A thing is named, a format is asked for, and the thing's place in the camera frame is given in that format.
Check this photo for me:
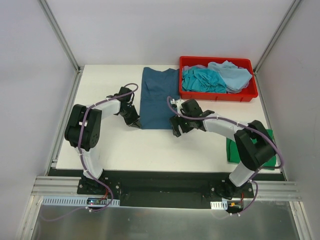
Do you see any light blue crumpled t shirt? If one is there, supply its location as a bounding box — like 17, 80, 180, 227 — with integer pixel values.
207, 60, 253, 94

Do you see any left aluminium frame post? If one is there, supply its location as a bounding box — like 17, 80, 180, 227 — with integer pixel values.
37, 0, 82, 73

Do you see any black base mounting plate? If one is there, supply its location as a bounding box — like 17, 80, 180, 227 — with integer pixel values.
47, 168, 286, 208

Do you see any lavender crumpled t shirt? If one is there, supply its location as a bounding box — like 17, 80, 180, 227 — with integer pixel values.
182, 64, 207, 71

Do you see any aluminium frame post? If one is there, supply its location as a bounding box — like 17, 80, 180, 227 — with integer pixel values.
37, 0, 82, 73
253, 0, 303, 75

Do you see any right aluminium frame post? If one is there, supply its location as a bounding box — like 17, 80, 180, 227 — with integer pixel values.
253, 0, 303, 75

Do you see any folded green t shirt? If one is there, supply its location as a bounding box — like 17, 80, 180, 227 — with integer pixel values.
226, 128, 276, 171

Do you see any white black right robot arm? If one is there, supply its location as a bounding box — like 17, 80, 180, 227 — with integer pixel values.
166, 96, 277, 200

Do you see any red plastic bin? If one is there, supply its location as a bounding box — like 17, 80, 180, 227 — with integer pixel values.
179, 56, 258, 102

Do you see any horizontal aluminium rail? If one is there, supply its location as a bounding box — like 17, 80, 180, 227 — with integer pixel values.
31, 176, 302, 202

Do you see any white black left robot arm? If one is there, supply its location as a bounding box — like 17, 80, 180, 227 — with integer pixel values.
64, 83, 142, 195

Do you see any right slotted cable duct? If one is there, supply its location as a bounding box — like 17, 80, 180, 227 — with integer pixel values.
210, 200, 228, 211

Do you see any dark blue t shirt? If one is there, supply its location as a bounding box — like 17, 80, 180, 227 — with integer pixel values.
139, 67, 180, 130

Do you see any left slotted cable duct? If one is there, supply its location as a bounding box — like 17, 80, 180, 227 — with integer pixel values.
42, 196, 120, 208

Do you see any slotted cable duct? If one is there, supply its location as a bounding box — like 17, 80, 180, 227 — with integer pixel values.
42, 196, 120, 208
210, 200, 228, 211

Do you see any teal crumpled t shirt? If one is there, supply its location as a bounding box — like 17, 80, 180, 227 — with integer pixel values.
182, 67, 227, 94

